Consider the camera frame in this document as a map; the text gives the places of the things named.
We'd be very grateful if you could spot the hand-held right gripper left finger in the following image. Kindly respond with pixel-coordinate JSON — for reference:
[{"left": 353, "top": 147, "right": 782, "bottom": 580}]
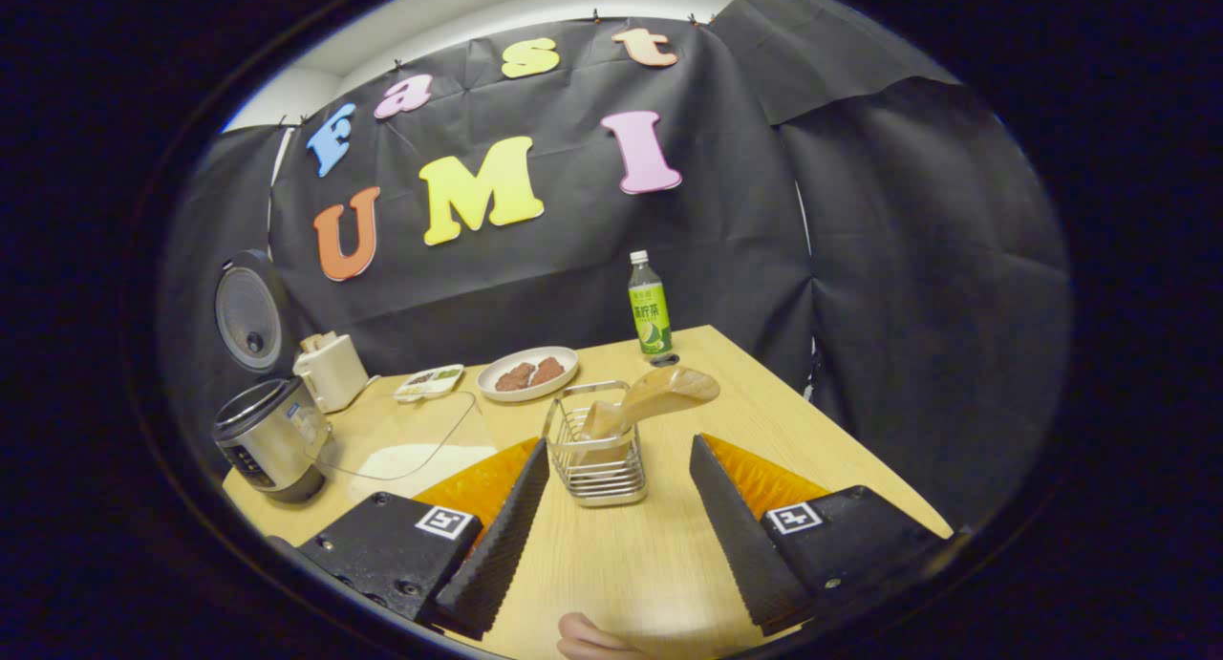
[{"left": 270, "top": 437, "right": 552, "bottom": 640}]

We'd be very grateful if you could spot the white divided dish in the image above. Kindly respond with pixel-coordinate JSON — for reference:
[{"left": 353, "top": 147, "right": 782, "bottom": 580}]
[{"left": 394, "top": 363, "right": 466, "bottom": 403}]

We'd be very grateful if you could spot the black backdrop cloth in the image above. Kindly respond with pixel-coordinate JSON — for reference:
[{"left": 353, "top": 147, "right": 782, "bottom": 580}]
[{"left": 158, "top": 0, "right": 1071, "bottom": 527}]

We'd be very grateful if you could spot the dark grey rice cooker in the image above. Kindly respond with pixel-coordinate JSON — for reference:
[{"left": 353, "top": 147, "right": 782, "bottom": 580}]
[{"left": 210, "top": 249, "right": 335, "bottom": 505}]

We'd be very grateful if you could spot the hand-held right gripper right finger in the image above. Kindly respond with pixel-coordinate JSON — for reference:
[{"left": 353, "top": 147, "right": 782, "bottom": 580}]
[{"left": 689, "top": 434, "right": 956, "bottom": 639}]

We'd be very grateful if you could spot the green drink bottle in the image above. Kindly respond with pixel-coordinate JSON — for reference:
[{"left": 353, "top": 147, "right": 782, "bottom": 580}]
[{"left": 628, "top": 250, "right": 674, "bottom": 357}]

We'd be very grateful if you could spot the white toaster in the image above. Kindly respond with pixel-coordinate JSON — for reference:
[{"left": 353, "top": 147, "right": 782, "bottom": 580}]
[{"left": 292, "top": 331, "right": 371, "bottom": 415}]

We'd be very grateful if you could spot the clear plastic container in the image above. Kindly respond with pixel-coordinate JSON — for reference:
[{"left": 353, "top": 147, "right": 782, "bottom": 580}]
[{"left": 306, "top": 391, "right": 504, "bottom": 508}]

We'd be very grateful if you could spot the white round plate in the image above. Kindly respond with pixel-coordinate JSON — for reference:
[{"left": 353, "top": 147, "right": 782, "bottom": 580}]
[{"left": 476, "top": 346, "right": 580, "bottom": 403}]

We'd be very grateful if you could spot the wooden spoon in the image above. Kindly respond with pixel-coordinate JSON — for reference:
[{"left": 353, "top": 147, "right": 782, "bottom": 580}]
[{"left": 571, "top": 366, "right": 721, "bottom": 470}]

